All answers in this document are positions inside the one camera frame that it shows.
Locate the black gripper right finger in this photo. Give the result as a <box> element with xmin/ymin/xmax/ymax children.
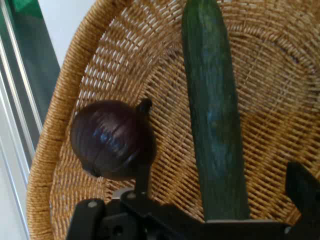
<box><xmin>284</xmin><ymin>161</ymin><xmax>320</xmax><ymax>240</ymax></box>

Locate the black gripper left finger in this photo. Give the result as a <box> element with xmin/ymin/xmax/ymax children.
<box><xmin>66</xmin><ymin>159</ymin><xmax>206</xmax><ymax>240</ymax></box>

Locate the red onion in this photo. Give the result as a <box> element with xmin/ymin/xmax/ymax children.
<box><xmin>69</xmin><ymin>98</ymin><xmax>157</xmax><ymax>180</ymax></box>

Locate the long green cucumber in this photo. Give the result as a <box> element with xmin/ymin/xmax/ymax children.
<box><xmin>181</xmin><ymin>0</ymin><xmax>251</xmax><ymax>223</ymax></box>

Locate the woven wicker basket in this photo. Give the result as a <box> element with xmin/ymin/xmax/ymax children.
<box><xmin>26</xmin><ymin>0</ymin><xmax>320</xmax><ymax>240</ymax></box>

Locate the aluminium frame rail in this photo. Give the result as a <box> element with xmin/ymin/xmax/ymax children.
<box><xmin>0</xmin><ymin>0</ymin><xmax>44</xmax><ymax>240</ymax></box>

